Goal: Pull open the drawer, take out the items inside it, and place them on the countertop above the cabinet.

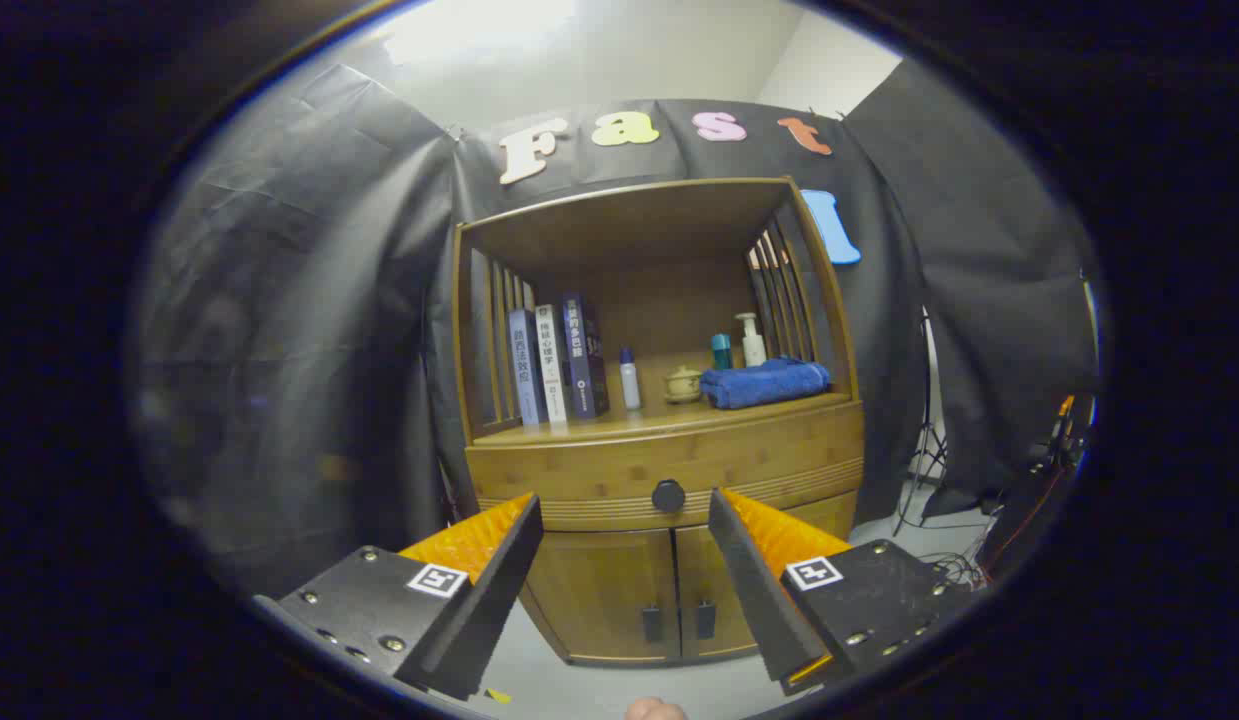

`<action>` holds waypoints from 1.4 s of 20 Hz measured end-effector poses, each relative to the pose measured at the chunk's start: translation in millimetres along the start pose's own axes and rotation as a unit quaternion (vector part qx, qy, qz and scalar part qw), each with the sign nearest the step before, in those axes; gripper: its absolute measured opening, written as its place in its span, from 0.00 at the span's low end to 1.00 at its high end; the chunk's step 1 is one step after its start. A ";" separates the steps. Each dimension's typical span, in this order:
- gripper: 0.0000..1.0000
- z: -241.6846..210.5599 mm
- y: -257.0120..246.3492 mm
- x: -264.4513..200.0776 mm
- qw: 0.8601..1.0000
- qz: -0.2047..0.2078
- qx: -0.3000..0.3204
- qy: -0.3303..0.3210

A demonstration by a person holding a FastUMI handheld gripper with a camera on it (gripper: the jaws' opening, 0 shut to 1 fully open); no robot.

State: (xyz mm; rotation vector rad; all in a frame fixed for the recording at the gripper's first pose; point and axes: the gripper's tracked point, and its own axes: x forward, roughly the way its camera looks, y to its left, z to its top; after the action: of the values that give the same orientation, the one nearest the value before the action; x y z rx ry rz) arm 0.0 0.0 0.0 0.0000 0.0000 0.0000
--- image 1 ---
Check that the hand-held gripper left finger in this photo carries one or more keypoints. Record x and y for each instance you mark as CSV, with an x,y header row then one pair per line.
x,y
489,600

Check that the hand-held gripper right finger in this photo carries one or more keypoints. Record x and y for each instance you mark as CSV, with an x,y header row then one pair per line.
x,y
754,590

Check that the wooden drawer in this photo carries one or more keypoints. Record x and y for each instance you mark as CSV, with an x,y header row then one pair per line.
x,y
579,470

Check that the wooden cabinet door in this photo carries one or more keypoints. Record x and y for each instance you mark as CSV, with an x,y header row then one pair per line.
x,y
599,595
699,580

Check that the wooden countertop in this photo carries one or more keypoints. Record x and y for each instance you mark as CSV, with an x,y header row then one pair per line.
x,y
669,418

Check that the wooden cabinet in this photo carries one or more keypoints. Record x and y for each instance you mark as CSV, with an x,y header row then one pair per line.
x,y
629,225

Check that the blue folded towel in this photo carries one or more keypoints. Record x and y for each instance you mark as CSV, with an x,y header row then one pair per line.
x,y
764,385

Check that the beige lidded teacup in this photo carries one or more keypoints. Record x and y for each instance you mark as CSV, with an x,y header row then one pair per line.
x,y
683,386

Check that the black light stand tripod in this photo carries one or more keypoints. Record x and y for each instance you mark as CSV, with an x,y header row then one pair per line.
x,y
927,450

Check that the light blue book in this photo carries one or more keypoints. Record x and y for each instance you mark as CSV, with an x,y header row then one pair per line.
x,y
526,370

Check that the teal bottle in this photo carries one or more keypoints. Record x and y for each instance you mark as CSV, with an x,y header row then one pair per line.
x,y
721,353

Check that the white bottle blue cap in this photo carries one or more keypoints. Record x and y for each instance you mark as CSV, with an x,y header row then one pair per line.
x,y
630,385

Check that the white pump bottle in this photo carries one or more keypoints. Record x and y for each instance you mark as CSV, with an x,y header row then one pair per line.
x,y
753,348

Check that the white book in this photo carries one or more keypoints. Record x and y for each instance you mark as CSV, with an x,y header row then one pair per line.
x,y
552,365

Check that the dark blue book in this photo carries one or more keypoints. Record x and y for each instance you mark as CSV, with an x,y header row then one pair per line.
x,y
582,355

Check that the dark equipment with orange part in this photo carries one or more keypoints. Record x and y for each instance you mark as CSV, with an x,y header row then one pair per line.
x,y
1019,510

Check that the black backdrop cloth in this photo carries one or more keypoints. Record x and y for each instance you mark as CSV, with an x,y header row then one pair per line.
x,y
299,300

